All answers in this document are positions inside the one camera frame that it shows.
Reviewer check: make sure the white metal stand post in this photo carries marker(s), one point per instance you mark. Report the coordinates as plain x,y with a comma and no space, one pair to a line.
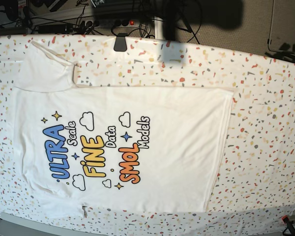
158,28

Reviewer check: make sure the terrazzo patterned tablecloth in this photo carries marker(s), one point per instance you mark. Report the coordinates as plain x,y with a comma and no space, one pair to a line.
255,184

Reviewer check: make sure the red clamp bottom right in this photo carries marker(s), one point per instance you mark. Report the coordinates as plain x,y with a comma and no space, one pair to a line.
289,229

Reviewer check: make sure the white printed T-shirt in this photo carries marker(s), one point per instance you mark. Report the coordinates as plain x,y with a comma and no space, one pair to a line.
124,148

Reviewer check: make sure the black table clamp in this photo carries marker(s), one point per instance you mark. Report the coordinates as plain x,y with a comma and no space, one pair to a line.
120,43

